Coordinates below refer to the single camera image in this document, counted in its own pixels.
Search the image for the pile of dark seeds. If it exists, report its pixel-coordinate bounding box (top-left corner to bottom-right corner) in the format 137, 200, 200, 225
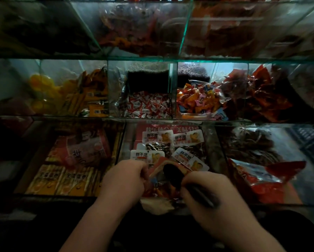
127, 63, 170, 93

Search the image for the stack of yellow stick packets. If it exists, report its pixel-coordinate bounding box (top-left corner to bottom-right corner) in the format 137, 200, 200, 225
25, 131, 123, 197

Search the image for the person's left forearm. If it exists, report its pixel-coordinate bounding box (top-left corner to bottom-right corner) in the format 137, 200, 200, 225
59, 199, 126, 252

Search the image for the black plastic crate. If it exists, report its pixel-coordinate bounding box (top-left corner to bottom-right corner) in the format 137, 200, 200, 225
287, 127, 314, 176

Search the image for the pile of red white candies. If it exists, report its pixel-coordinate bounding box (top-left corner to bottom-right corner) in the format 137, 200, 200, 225
119, 91, 173, 119

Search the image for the red snack bag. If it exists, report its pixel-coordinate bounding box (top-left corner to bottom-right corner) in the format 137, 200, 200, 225
141, 157, 191, 215

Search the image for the black scoop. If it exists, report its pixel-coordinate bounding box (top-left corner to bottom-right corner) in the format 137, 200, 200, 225
163, 164, 218, 208

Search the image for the pile of dark red packets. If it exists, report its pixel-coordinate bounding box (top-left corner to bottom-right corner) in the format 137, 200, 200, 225
220, 65, 294, 123

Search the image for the person's right hand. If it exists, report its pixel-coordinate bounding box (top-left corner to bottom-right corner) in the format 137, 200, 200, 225
180, 171, 252, 234

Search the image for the pile of orange red snacks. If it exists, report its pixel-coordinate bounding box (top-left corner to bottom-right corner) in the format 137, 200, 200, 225
99, 5, 160, 54

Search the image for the pink snack bag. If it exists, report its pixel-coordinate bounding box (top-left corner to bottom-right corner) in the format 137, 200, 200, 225
56, 130, 111, 168

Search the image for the pile of red brown snacks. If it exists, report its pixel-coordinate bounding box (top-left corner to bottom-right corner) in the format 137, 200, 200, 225
191, 0, 265, 58

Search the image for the red plastic bag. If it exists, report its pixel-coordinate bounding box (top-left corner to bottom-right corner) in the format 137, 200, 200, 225
228, 159, 307, 205

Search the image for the glass display case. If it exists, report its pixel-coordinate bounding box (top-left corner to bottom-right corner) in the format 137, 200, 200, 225
0, 0, 314, 208

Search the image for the pile of dark dried snacks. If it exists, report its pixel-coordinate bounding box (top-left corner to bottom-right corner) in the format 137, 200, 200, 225
225, 127, 283, 166

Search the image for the red printed box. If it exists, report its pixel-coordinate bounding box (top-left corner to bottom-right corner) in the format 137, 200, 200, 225
135, 122, 201, 142

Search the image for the white label snack packet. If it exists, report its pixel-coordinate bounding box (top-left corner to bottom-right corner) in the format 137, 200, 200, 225
142, 130, 174, 144
131, 150, 165, 164
171, 147, 210, 171
173, 130, 205, 147

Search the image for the pile of orange candies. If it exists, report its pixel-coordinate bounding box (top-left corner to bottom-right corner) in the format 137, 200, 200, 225
177, 81, 228, 121

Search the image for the person's right forearm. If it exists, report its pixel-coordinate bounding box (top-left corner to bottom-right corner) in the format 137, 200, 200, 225
212, 220, 286, 252

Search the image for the pile of yellow packets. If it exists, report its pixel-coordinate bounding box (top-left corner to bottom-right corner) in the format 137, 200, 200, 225
28, 67, 109, 118

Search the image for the person's left hand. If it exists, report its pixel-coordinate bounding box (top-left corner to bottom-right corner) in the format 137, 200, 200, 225
100, 159, 150, 211

